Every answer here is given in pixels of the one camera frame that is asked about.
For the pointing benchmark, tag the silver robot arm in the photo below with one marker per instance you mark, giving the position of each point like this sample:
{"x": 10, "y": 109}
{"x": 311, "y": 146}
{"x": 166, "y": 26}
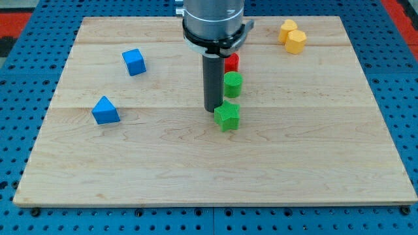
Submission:
{"x": 215, "y": 16}

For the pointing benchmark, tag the yellow hexagon block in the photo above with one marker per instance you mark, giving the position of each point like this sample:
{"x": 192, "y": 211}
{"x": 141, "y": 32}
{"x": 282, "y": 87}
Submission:
{"x": 295, "y": 42}

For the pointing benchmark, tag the green star block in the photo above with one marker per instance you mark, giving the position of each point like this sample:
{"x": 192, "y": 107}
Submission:
{"x": 227, "y": 116}

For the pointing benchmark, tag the green cylinder block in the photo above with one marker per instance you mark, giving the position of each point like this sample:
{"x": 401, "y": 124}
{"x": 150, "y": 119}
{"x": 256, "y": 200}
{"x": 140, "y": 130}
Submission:
{"x": 232, "y": 84}

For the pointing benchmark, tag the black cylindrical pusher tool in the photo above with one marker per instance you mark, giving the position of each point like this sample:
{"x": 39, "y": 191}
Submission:
{"x": 213, "y": 75}

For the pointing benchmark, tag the red block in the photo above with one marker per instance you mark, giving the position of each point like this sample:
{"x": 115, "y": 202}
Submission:
{"x": 231, "y": 64}

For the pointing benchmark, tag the wooden board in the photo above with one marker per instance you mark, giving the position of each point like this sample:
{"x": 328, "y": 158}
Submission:
{"x": 310, "y": 133}

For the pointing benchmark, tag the blue cube block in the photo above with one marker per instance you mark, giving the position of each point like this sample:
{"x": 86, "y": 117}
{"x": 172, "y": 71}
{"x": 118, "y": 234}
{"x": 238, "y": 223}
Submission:
{"x": 134, "y": 61}

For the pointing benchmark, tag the blue triangle block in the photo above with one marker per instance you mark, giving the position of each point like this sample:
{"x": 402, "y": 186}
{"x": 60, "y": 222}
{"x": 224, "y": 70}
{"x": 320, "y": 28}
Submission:
{"x": 105, "y": 112}

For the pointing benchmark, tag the yellow heart block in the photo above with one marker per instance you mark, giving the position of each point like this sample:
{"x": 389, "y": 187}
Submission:
{"x": 286, "y": 27}

